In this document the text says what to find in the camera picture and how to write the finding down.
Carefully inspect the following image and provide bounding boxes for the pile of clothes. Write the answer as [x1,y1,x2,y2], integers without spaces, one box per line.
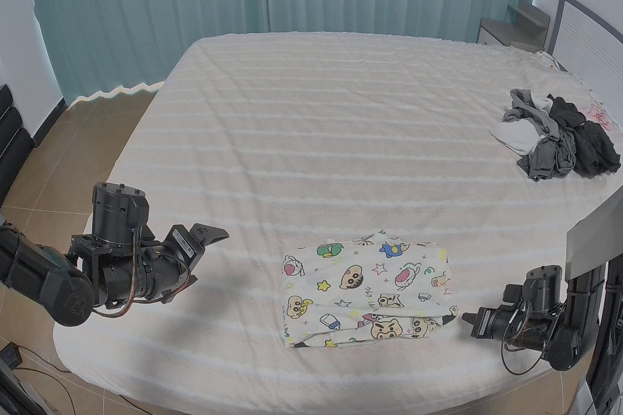
[489,88,623,183]

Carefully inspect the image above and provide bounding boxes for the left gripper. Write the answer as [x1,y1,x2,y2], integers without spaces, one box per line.
[102,223,230,305]

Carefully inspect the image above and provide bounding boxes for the bed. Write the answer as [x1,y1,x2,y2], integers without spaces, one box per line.
[53,0,623,415]

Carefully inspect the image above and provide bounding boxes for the black padded chair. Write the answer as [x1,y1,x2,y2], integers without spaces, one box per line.
[0,85,33,206]

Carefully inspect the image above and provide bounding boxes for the grey bedside table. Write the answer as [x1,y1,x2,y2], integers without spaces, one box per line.
[479,0,551,52]

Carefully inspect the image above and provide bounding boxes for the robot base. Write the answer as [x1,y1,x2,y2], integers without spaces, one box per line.
[0,369,49,415]

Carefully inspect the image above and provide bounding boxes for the small black device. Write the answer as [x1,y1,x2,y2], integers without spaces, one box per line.
[0,341,23,368]

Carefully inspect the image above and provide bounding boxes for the white printed pyjama top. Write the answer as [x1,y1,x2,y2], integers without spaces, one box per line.
[281,231,460,350]

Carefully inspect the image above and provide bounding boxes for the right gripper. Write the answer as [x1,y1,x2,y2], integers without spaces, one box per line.
[461,305,542,350]

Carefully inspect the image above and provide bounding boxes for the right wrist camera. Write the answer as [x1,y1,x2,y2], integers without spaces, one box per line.
[503,284,526,308]

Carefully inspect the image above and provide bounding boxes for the white printed pillow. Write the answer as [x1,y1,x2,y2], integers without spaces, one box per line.
[577,85,623,136]

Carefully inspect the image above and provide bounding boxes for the black cable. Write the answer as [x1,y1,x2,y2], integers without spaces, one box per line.
[14,363,74,415]
[501,335,544,378]

